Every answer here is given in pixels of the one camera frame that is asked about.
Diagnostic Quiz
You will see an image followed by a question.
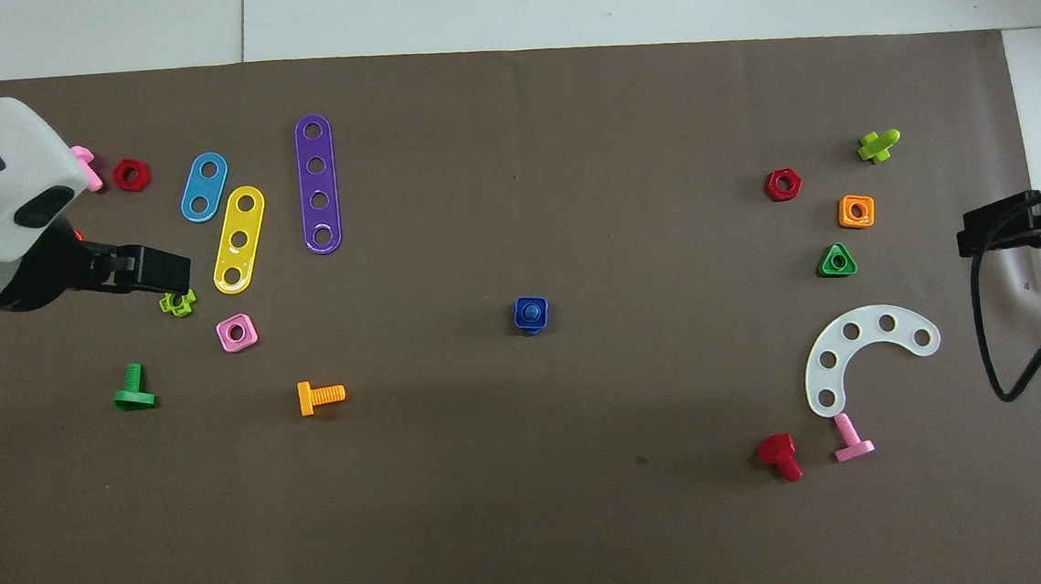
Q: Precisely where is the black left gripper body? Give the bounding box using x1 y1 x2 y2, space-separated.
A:
0 207 151 316

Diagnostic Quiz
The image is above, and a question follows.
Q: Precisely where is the blue square plastic nut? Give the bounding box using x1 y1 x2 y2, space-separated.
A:
512 295 550 332

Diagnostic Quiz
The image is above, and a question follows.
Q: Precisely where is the lime cross-shaped nut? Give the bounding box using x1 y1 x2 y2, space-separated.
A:
158 287 199 320

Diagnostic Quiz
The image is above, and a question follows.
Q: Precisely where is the blue two-hole plate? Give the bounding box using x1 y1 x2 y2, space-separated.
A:
176 151 232 225

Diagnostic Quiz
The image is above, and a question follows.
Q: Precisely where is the yellow three-hole plate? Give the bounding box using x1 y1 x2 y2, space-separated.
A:
207 184 272 297

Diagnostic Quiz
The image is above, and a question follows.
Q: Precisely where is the pink plastic bolt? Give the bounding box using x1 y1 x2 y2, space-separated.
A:
832 410 876 464
70 144 106 195

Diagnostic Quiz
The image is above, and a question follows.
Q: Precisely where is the red hexagonal plastic nut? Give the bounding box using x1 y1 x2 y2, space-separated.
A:
763 167 804 205
112 156 154 194

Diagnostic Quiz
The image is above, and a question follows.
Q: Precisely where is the pink square plastic nut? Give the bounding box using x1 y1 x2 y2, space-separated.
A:
215 313 260 356

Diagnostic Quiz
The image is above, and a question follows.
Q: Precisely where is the green plastic bolt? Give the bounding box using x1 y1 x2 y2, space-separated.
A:
111 361 157 413

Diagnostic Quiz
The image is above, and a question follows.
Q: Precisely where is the lime plastic bolt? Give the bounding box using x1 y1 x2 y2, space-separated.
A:
855 128 904 165

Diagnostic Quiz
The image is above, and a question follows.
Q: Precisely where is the orange square plastic nut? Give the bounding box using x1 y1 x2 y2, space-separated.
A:
836 193 877 231

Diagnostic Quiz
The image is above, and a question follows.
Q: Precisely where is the green triangular plastic nut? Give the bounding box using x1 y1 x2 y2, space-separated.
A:
815 241 859 280

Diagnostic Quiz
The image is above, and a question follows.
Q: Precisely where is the purple four-hole plate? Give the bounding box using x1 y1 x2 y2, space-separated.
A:
293 112 345 257

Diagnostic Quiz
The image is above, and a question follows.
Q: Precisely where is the white curved five-hole plate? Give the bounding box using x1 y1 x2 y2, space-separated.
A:
800 301 948 420

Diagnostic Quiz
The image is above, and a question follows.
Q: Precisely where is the orange plastic bolt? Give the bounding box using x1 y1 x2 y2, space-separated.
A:
297 378 347 419

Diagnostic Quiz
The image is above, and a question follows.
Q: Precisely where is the red plastic bolt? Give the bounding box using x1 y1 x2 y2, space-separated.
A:
756 432 805 485

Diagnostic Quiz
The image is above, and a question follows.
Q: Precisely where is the brown table mat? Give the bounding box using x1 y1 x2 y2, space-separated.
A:
0 6 1041 584

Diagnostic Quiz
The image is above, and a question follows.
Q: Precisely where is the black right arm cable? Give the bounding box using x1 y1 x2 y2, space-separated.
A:
965 186 1041 406

